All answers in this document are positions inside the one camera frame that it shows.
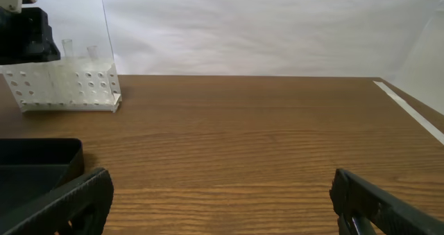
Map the clear test tube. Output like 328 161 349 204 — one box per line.
61 38 75 60

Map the black tray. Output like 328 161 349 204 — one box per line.
0 137 85 229

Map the white test tube rack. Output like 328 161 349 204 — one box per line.
0 56 123 114

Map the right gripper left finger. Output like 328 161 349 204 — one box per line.
0 167 115 235

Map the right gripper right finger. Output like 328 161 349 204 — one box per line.
329 168 444 235

